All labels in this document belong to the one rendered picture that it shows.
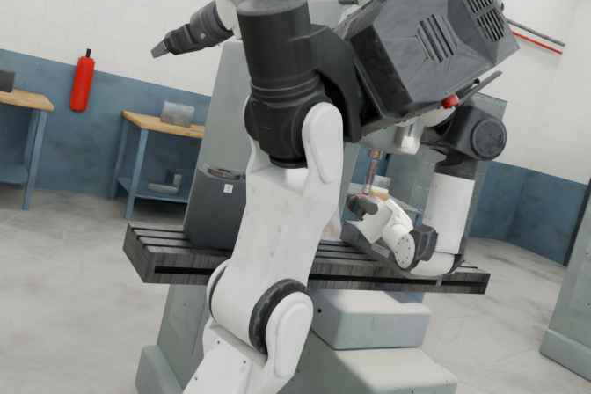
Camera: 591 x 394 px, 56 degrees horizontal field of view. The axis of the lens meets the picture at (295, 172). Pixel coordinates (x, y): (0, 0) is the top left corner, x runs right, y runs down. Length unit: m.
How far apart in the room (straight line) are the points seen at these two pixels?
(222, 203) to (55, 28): 4.27
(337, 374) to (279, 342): 0.60
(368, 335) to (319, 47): 0.95
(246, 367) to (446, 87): 0.61
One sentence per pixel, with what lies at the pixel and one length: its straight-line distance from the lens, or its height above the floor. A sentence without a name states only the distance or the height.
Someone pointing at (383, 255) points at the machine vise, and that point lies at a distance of 1.77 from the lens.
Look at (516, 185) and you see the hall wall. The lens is 9.30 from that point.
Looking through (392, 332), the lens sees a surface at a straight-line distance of 1.68.
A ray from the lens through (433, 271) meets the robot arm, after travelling 1.29.
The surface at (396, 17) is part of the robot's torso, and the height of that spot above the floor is 1.57.
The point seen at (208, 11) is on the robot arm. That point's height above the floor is 1.54.
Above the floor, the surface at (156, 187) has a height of 0.27.
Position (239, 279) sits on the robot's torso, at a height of 1.06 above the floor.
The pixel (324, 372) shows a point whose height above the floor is 0.69.
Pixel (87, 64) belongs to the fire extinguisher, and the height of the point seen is 1.24.
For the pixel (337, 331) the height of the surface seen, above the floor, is 0.82.
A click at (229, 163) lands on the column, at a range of 2.09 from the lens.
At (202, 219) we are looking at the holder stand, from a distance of 1.46.
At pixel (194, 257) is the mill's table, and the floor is 0.96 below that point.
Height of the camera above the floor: 1.40
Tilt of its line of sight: 8 degrees down
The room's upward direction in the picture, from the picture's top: 14 degrees clockwise
